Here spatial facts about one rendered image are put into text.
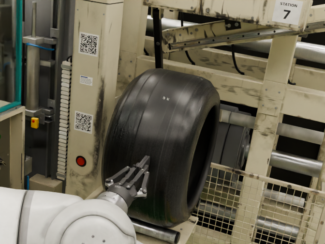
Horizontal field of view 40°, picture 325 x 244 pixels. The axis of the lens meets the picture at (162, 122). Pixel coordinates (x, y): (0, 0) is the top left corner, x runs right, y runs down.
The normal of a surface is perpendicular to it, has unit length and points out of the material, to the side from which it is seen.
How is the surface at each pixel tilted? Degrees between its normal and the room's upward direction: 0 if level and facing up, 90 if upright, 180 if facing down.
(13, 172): 90
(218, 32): 90
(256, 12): 90
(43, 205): 15
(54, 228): 40
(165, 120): 50
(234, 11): 90
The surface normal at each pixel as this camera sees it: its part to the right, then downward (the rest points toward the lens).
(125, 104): -0.39, -0.51
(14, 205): 0.17, -0.83
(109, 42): 0.93, 0.22
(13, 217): 0.18, -0.66
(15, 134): -0.33, 0.29
